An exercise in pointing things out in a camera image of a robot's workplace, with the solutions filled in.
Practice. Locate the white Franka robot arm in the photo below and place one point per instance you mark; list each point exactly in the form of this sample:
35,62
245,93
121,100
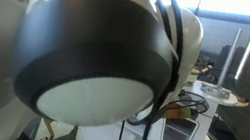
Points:
95,41

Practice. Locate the oven door with window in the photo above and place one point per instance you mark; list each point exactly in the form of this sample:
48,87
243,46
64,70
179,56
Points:
179,134

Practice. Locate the white toy kitchen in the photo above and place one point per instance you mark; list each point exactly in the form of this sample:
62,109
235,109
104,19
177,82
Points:
205,126

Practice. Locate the white vertical pole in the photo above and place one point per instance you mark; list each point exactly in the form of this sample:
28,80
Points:
229,59

